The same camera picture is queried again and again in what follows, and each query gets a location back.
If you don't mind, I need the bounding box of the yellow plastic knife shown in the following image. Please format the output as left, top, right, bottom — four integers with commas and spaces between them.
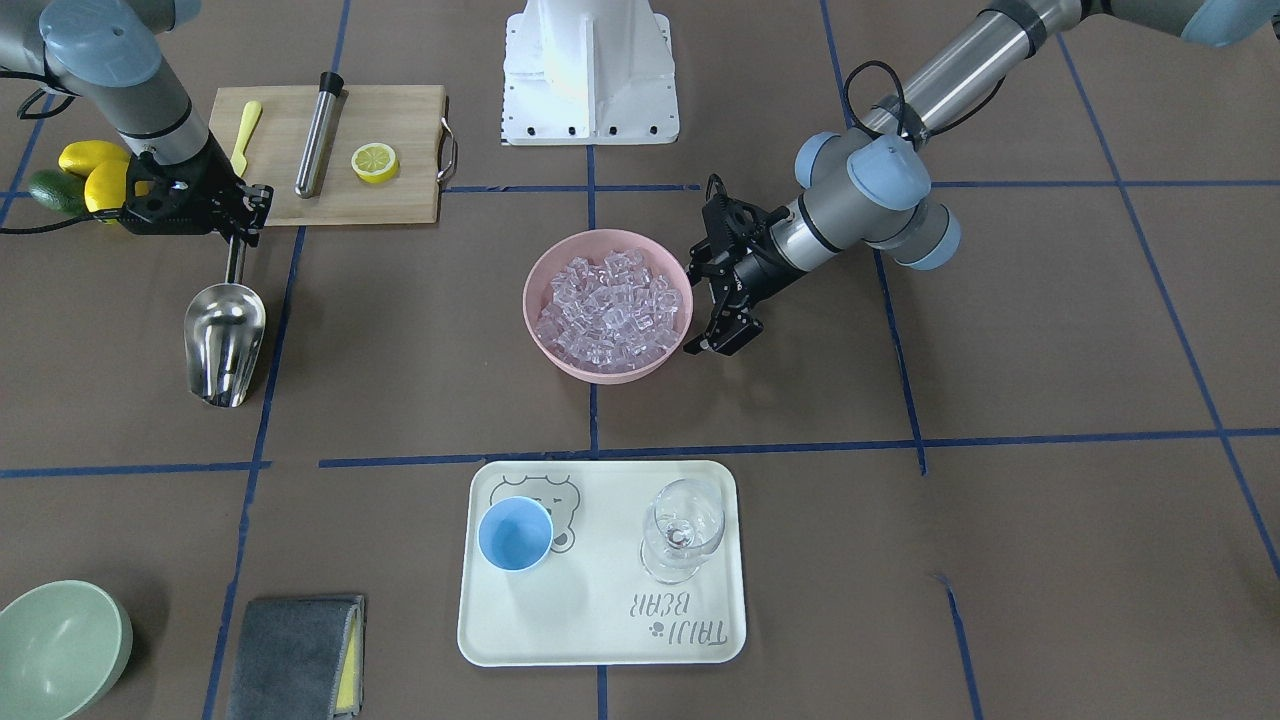
229, 100, 262, 177

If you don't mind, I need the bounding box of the green lime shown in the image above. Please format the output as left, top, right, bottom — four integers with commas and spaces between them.
27, 169, 90, 217

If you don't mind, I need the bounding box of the lemon half slice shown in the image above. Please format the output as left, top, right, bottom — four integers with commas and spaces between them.
349, 142, 401, 184

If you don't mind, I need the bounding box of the blue plastic cup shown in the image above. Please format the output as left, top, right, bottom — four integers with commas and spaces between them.
477, 496, 554, 573

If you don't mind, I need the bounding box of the steel cylinder muddler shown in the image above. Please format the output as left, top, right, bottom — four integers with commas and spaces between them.
294, 70, 346, 199

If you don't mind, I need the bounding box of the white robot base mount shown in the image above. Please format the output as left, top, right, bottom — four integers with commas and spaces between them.
500, 1, 681, 147

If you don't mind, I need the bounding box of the whole yellow lemon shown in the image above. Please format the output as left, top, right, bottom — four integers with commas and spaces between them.
84, 160, 154, 224

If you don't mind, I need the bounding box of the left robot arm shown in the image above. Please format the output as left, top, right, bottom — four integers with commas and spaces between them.
684, 1, 1277, 356

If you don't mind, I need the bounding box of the cream bear tray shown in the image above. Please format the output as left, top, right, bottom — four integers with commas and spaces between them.
456, 460, 748, 667

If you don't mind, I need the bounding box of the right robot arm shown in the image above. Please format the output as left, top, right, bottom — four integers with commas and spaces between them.
1, 1, 273, 247

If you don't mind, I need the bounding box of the grey folded cloth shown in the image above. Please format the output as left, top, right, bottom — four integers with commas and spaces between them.
225, 594, 366, 719

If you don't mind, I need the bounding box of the clear wine glass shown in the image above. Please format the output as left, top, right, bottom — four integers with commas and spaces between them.
640, 478, 726, 585

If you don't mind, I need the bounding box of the stainless steel ice scoop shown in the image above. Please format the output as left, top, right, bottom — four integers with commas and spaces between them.
184, 238, 268, 407

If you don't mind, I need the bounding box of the pink bowl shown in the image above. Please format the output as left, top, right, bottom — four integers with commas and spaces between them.
522, 229, 692, 386

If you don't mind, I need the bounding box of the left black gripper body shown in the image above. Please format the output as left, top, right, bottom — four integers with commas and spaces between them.
686, 195, 806, 301

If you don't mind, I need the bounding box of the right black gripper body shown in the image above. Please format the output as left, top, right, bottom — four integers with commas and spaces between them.
120, 137, 273, 241

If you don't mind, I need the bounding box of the clear ice cubes pile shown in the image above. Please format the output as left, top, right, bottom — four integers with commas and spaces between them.
532, 249, 684, 374

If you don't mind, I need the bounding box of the green bowl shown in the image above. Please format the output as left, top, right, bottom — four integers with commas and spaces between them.
1, 580, 133, 719

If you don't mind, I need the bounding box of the wooden cutting board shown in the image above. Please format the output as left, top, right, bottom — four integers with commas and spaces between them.
209, 83, 456, 227

